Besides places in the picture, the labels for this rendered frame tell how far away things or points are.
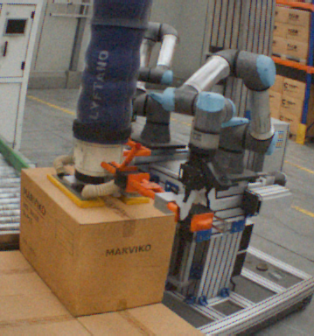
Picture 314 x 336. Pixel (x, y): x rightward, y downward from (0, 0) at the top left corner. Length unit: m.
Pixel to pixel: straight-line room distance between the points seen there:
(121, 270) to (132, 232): 0.16
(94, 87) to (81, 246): 0.56
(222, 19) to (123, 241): 1.22
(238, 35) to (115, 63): 0.79
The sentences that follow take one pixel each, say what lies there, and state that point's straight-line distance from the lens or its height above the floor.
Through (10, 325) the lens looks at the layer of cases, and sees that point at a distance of 1.75.
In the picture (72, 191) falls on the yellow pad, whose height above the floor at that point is 0.97.
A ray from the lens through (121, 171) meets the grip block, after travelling 1.72.
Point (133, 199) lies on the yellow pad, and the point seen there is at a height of 0.96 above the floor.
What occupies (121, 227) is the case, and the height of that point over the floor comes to 0.92.
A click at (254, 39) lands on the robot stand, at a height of 1.65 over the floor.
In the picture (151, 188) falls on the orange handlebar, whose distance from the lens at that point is 1.63.
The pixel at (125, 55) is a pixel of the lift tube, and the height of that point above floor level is 1.48.
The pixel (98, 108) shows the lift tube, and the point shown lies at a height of 1.28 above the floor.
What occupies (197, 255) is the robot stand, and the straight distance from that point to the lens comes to 2.60.
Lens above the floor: 1.58
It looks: 15 degrees down
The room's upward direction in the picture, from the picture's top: 8 degrees clockwise
